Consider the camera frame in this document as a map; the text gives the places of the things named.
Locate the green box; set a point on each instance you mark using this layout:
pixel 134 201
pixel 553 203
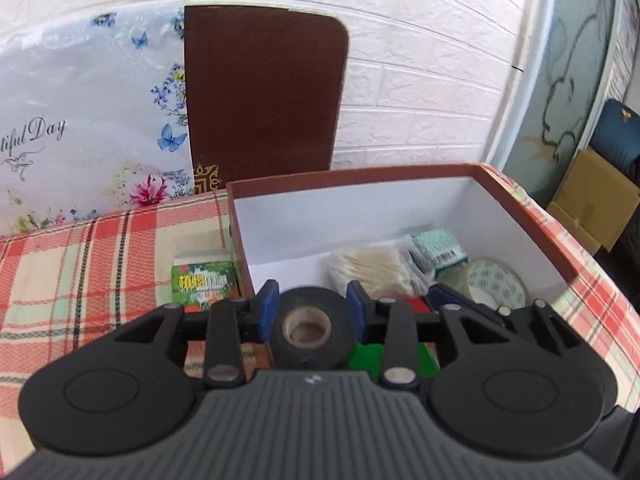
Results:
pixel 367 358

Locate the brown wooden headboard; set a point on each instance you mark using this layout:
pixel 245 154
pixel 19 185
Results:
pixel 260 100

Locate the blue chair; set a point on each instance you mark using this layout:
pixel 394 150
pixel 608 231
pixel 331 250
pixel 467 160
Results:
pixel 615 130

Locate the plaid blanket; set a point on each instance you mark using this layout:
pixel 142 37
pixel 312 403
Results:
pixel 60 280

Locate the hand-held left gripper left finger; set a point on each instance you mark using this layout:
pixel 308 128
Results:
pixel 267 310

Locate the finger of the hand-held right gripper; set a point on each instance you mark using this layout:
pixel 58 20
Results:
pixel 444 297

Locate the white green packet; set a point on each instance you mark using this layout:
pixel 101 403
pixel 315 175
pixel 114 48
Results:
pixel 440 250

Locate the bag of cotton swabs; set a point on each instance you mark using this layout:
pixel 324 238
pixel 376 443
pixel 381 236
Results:
pixel 370 267

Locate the red tape roll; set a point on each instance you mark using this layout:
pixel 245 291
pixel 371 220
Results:
pixel 412 302

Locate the patterned white tape roll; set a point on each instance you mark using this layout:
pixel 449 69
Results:
pixel 495 280

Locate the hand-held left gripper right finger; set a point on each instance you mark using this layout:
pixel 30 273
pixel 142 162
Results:
pixel 357 310

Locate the green tissue packet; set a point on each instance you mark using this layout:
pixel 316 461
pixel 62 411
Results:
pixel 200 282

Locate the plain cardboard carton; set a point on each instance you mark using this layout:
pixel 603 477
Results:
pixel 595 195

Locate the frosted glass door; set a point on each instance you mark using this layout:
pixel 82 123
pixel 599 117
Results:
pixel 565 60

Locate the black tape roll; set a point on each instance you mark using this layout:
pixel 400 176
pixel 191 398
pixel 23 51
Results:
pixel 285 350

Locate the brown cardboard box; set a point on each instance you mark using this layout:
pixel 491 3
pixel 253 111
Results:
pixel 350 225

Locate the clear floral plastic bag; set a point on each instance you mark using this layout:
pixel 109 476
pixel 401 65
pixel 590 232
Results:
pixel 75 110

